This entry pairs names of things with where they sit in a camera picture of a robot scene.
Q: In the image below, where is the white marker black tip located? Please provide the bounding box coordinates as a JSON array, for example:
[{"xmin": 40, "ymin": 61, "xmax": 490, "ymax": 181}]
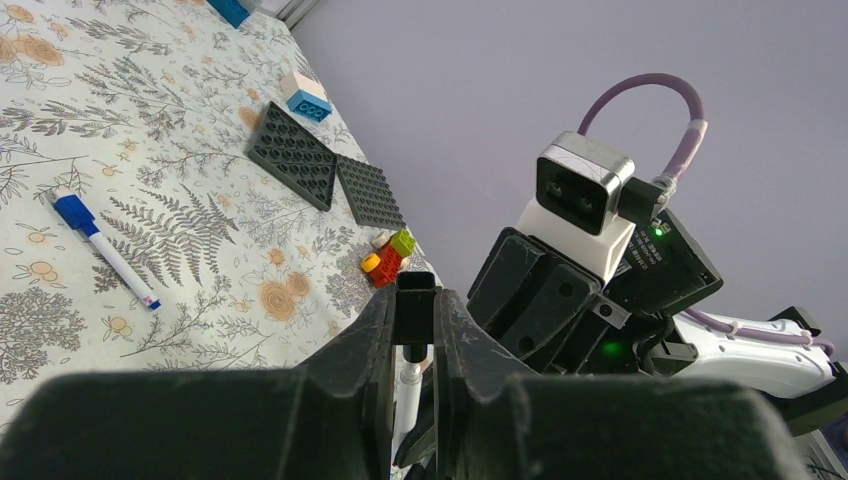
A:
[{"xmin": 391, "ymin": 360, "xmax": 423, "ymax": 459}]

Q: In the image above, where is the grey lego baseplate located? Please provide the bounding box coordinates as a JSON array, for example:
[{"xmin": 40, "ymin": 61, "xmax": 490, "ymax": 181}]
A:
[{"xmin": 336, "ymin": 155, "xmax": 406, "ymax": 231}]

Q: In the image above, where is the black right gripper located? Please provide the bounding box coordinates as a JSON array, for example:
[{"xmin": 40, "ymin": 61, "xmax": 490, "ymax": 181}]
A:
[{"xmin": 467, "ymin": 210, "xmax": 724, "ymax": 375}]

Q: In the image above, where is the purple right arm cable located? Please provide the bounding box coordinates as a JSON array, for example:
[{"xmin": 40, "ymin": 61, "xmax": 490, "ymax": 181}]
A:
[{"xmin": 577, "ymin": 72, "xmax": 837, "ymax": 359}]

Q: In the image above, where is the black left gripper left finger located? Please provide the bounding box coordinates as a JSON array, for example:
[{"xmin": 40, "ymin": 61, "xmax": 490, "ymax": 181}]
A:
[{"xmin": 1, "ymin": 287, "xmax": 396, "ymax": 479}]

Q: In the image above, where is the colourful lego brick pile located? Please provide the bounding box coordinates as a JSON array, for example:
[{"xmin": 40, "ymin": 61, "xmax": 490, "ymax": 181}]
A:
[{"xmin": 360, "ymin": 229, "xmax": 417, "ymax": 288}]

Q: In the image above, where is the white blue lego brick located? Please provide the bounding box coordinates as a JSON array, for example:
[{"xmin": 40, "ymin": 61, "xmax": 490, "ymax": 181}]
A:
[{"xmin": 279, "ymin": 71, "xmax": 333, "ymax": 122}]

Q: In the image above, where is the blue grey lego brick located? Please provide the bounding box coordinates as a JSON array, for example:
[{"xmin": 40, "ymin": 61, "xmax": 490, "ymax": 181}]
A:
[{"xmin": 207, "ymin": 0, "xmax": 262, "ymax": 28}]

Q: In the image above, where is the dark green lego baseplate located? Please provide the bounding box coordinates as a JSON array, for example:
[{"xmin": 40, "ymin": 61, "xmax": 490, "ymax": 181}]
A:
[{"xmin": 246, "ymin": 102, "xmax": 338, "ymax": 212}]

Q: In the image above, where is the white marker blue end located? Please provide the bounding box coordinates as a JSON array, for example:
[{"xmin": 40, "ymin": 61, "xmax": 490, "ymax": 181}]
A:
[{"xmin": 50, "ymin": 187, "xmax": 161, "ymax": 310}]

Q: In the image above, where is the black marker cap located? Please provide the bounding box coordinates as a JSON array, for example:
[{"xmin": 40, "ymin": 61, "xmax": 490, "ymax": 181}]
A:
[{"xmin": 393, "ymin": 271, "xmax": 439, "ymax": 364}]

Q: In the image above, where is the floral table mat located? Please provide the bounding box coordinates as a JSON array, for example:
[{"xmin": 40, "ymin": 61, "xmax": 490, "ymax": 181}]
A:
[{"xmin": 1, "ymin": 1, "xmax": 376, "ymax": 430}]

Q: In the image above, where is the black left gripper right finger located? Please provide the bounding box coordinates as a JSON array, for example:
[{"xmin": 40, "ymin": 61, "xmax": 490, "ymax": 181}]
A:
[{"xmin": 433, "ymin": 290, "xmax": 808, "ymax": 479}]

